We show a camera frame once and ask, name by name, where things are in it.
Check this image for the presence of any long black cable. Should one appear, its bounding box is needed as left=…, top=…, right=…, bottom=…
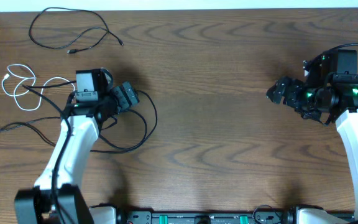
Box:
left=28, top=7, right=124, bottom=55

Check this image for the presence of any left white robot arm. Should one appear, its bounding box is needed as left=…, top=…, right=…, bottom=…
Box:
left=14, top=68, right=139, bottom=223

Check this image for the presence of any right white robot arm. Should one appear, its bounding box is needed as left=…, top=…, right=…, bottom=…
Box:
left=266, top=44, right=358, bottom=223

